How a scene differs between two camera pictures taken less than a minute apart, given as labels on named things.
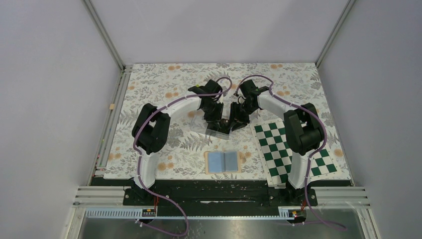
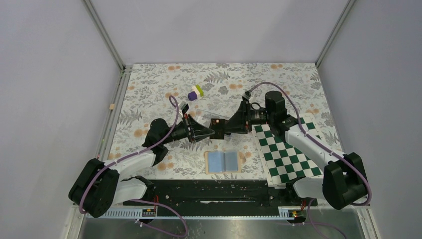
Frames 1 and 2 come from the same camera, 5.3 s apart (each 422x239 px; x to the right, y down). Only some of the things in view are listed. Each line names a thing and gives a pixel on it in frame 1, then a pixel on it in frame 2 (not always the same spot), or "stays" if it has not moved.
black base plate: (225, 193) stays
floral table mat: (194, 119) stays
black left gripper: (213, 120) -> (198, 131)
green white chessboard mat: (276, 155) stays
